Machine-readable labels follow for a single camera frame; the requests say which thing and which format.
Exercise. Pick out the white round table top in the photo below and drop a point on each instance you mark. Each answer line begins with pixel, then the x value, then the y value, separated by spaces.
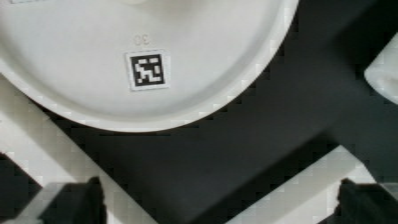
pixel 135 64

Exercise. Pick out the white front fence rail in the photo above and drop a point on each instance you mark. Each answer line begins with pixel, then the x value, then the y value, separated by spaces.
pixel 44 153

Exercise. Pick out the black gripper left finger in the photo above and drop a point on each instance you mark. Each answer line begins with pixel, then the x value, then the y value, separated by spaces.
pixel 66 204

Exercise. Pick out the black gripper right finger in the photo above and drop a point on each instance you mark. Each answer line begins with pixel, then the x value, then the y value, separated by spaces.
pixel 366 203

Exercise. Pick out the white cylindrical table leg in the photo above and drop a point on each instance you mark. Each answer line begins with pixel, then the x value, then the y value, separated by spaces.
pixel 380 73

